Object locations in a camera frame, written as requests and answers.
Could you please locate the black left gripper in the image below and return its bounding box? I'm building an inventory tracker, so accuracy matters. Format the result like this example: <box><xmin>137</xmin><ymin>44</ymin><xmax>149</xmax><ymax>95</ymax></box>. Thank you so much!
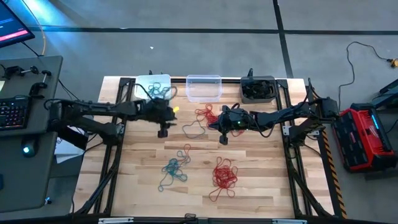
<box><xmin>149</xmin><ymin>98</ymin><xmax>178</xmax><ymax>138</ymax></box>

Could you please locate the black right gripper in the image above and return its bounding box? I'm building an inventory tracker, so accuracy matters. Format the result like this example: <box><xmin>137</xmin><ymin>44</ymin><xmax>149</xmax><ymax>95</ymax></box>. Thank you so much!
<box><xmin>207</xmin><ymin>105</ymin><xmax>252</xmax><ymax>146</ymax></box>

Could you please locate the red rubber band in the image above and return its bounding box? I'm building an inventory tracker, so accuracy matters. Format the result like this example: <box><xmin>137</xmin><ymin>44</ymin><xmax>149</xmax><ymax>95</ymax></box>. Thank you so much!
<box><xmin>208</xmin><ymin>187</ymin><xmax>236</xmax><ymax>203</ymax></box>
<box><xmin>177</xmin><ymin>143</ymin><xmax>192</xmax><ymax>164</ymax></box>

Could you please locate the white plastic basket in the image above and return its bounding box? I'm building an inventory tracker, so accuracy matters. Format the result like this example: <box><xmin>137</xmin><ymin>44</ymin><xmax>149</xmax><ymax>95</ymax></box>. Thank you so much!
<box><xmin>134</xmin><ymin>73</ymin><xmax>172</xmax><ymax>101</ymax></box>

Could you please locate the black rubber bands heap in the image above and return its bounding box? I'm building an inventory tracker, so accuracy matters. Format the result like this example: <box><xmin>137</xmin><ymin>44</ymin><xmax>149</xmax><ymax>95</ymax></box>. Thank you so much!
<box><xmin>242</xmin><ymin>80</ymin><xmax>276</xmax><ymax>100</ymax></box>

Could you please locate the clear plastic basket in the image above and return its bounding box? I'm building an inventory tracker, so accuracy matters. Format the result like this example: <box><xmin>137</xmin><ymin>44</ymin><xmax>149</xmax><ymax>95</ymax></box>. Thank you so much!
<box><xmin>185</xmin><ymin>74</ymin><xmax>223</xmax><ymax>103</ymax></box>

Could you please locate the grey plastic basket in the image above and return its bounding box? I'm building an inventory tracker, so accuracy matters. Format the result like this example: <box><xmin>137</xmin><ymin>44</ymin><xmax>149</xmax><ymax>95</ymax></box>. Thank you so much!
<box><xmin>239</xmin><ymin>75</ymin><xmax>277</xmax><ymax>105</ymax></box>

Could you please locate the yellow black hazard tape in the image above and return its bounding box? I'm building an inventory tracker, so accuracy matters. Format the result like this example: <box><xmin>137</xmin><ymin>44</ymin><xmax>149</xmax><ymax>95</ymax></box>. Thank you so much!
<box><xmin>307</xmin><ymin>85</ymin><xmax>348</xmax><ymax>218</ymax></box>

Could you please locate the black desk clamp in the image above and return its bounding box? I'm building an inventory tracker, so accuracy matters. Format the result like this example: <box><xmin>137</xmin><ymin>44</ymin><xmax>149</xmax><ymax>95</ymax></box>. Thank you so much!
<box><xmin>29</xmin><ymin>70</ymin><xmax>52</xmax><ymax>96</ymax></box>
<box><xmin>1</xmin><ymin>65</ymin><xmax>40</xmax><ymax>78</ymax></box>

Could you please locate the black computer mouse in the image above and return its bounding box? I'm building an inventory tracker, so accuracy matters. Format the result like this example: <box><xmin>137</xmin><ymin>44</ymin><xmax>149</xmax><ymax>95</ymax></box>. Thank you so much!
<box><xmin>21</xmin><ymin>139</ymin><xmax>38</xmax><ymax>159</ymax></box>

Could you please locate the red and black power station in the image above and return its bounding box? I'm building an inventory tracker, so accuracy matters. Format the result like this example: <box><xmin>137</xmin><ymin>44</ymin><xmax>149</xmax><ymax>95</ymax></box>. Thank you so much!
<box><xmin>334</xmin><ymin>104</ymin><xmax>397</xmax><ymax>174</ymax></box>

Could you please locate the backlit black keyboard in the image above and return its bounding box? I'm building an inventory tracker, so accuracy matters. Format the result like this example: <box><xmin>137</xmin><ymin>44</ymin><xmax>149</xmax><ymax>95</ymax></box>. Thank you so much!
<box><xmin>0</xmin><ymin>96</ymin><xmax>31</xmax><ymax>131</ymax></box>

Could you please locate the grey side desk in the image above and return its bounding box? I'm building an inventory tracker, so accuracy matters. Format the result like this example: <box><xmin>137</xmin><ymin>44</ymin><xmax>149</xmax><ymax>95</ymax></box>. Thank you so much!
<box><xmin>0</xmin><ymin>55</ymin><xmax>64</xmax><ymax>214</ymax></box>

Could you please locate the black equipment case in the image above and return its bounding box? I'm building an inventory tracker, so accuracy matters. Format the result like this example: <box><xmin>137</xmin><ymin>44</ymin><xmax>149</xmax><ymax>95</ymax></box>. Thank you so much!
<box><xmin>373</xmin><ymin>86</ymin><xmax>398</xmax><ymax>110</ymax></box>

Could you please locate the large desk monitor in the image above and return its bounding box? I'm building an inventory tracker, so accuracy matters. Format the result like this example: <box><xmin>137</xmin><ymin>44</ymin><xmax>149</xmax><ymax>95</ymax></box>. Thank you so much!
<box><xmin>0</xmin><ymin>0</ymin><xmax>35</xmax><ymax>49</ymax></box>

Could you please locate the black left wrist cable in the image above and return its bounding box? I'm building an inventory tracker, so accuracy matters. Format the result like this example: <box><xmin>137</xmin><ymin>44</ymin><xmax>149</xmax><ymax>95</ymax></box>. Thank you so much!
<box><xmin>133</xmin><ymin>83</ymin><xmax>155</xmax><ymax>101</ymax></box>

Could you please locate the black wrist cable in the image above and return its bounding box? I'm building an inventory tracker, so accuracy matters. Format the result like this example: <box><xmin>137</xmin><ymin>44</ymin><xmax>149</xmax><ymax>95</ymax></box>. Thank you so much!
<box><xmin>133</xmin><ymin>83</ymin><xmax>155</xmax><ymax>101</ymax></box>
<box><xmin>229</xmin><ymin>101</ymin><xmax>282</xmax><ymax>138</ymax></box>

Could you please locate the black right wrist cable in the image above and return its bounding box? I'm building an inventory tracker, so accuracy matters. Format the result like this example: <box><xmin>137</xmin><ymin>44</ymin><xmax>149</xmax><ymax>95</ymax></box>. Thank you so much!
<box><xmin>229</xmin><ymin>101</ymin><xmax>282</xmax><ymax>138</ymax></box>

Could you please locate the silver metal bracket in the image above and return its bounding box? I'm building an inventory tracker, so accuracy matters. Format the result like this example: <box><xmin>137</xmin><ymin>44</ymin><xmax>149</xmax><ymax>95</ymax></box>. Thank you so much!
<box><xmin>98</xmin><ymin>217</ymin><xmax>134</xmax><ymax>224</ymax></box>
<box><xmin>272</xmin><ymin>218</ymin><xmax>307</xmax><ymax>224</ymax></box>

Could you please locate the black floor cable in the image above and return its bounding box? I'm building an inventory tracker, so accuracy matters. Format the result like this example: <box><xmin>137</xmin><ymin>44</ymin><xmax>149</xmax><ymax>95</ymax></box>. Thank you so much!
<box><xmin>338</xmin><ymin>41</ymin><xmax>391</xmax><ymax>94</ymax></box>

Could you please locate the yellow hanging cord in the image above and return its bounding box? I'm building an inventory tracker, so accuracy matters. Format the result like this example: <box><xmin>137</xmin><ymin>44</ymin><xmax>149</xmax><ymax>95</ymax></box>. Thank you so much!
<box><xmin>21</xmin><ymin>0</ymin><xmax>47</xmax><ymax>56</ymax></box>

